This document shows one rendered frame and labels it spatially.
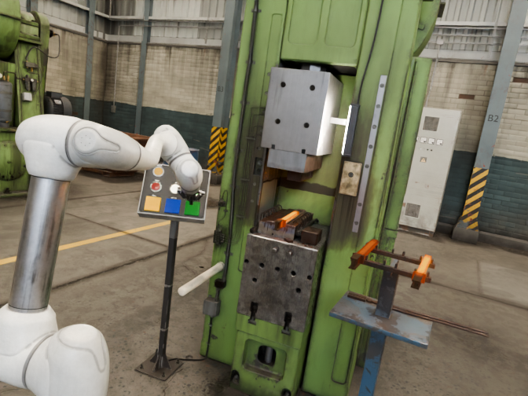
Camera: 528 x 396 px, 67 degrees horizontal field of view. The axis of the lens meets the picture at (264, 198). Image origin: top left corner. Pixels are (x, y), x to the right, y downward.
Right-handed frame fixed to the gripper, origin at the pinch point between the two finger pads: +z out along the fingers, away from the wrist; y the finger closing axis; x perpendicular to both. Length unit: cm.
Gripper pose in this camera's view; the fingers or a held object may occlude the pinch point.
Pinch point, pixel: (191, 199)
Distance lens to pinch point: 198.0
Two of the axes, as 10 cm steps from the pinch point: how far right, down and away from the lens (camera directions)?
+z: -1.5, 3.1, 9.4
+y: 9.9, 1.1, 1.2
